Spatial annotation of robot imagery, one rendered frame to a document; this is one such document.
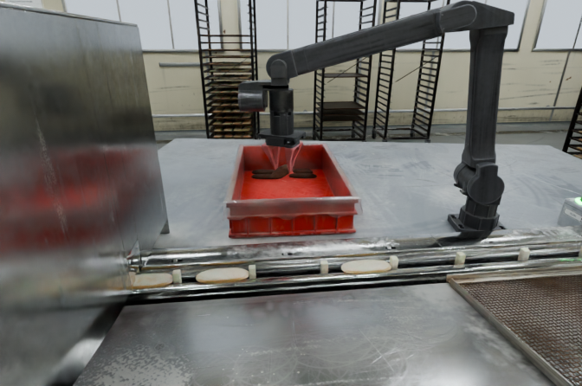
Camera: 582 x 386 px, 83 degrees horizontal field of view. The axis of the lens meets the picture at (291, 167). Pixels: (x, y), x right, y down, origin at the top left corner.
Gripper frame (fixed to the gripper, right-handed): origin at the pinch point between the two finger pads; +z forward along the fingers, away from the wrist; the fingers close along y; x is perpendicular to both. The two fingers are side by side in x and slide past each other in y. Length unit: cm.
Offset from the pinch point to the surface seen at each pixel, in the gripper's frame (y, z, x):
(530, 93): 164, 49, 573
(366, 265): 25.3, 11.6, -15.4
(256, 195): -14.2, 14.6, 10.0
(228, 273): 1.8, 11.2, -28.6
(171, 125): -324, 80, 292
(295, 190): -4.4, 14.8, 18.0
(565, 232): 64, 12, 15
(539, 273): 54, 9, -10
